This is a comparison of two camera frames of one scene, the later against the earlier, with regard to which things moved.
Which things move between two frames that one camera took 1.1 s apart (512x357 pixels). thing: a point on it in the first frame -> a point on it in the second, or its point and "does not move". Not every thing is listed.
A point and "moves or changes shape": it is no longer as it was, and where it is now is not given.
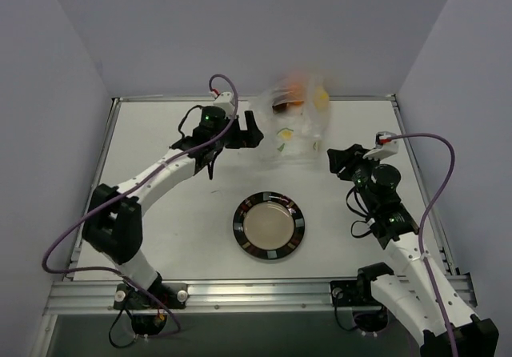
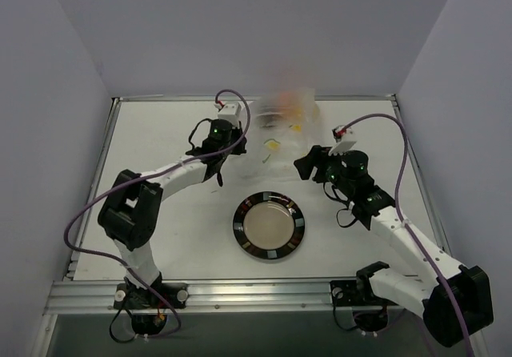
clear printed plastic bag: [291, 114] moves or changes shape
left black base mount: [149, 317] does not move
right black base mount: [370, 315] does not move
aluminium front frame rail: [98, 296] does not move
